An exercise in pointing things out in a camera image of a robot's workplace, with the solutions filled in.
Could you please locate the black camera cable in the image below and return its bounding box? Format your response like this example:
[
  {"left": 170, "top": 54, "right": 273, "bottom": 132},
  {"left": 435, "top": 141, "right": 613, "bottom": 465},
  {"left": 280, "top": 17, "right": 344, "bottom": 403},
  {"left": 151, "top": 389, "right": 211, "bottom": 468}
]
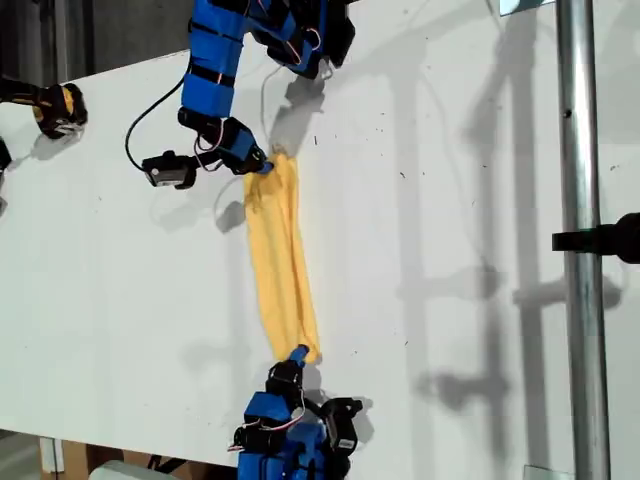
[{"left": 124, "top": 74, "right": 192, "bottom": 171}]

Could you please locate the black and yellow clamp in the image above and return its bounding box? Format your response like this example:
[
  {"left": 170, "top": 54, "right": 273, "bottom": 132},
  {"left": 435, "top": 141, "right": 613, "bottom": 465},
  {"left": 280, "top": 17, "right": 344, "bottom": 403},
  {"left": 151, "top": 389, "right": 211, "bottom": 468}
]
[{"left": 0, "top": 74, "right": 90, "bottom": 142}]

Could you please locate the yellow microfibre towel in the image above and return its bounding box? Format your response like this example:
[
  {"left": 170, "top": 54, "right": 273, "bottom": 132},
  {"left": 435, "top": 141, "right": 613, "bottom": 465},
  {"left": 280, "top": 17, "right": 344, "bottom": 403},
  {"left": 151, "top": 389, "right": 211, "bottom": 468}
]
[{"left": 242, "top": 144, "right": 324, "bottom": 365}]

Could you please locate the black post clamp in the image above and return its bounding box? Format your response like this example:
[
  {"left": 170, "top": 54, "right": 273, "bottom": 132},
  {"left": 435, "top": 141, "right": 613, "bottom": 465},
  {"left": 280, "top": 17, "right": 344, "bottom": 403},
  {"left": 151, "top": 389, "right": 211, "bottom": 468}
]
[{"left": 551, "top": 212, "right": 640, "bottom": 265}]

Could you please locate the white table leg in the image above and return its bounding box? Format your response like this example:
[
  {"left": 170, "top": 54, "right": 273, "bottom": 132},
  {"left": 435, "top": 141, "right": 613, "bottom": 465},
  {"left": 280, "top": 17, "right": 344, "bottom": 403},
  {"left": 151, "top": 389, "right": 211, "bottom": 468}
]
[{"left": 39, "top": 437, "right": 66, "bottom": 474}]

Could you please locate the white plastic container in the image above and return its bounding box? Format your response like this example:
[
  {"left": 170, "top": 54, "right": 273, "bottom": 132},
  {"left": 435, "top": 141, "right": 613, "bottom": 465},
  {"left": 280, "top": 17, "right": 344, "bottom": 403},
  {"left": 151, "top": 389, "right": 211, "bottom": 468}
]
[{"left": 88, "top": 459, "right": 156, "bottom": 480}]

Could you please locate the steel post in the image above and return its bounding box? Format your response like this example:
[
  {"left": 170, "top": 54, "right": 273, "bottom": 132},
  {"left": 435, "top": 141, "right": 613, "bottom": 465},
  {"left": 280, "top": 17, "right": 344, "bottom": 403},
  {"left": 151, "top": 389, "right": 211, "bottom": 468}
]
[{"left": 554, "top": 0, "right": 614, "bottom": 480}]

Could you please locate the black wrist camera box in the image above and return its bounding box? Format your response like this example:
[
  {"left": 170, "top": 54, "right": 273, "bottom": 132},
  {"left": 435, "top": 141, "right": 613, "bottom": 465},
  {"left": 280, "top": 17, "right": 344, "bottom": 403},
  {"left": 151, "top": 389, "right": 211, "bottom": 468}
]
[
  {"left": 141, "top": 149, "right": 197, "bottom": 191},
  {"left": 318, "top": 397, "right": 365, "bottom": 455}
]

